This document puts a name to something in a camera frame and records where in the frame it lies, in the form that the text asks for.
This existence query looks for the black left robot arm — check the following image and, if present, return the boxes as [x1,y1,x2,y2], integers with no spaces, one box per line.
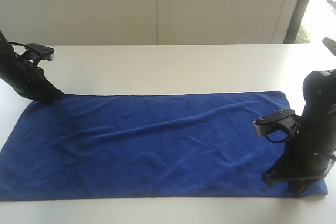
[1,34,64,105]

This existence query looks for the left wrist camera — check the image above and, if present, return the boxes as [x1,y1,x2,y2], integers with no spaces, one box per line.
[23,43,55,61]

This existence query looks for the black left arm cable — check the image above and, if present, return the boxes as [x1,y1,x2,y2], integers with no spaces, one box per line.
[7,40,29,48]

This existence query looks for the blue towel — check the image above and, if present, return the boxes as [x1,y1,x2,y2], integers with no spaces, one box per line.
[0,90,328,200]

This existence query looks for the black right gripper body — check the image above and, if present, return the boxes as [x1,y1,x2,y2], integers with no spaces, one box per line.
[275,112,335,178]

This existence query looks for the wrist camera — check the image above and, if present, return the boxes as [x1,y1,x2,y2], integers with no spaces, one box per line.
[23,43,55,61]
[253,109,296,137]

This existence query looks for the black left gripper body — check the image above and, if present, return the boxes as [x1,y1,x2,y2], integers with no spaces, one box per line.
[1,51,55,101]

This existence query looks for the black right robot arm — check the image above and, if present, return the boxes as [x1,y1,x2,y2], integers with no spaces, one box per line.
[253,69,335,197]

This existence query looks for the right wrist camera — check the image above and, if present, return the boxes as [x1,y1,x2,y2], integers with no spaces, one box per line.
[253,109,296,137]

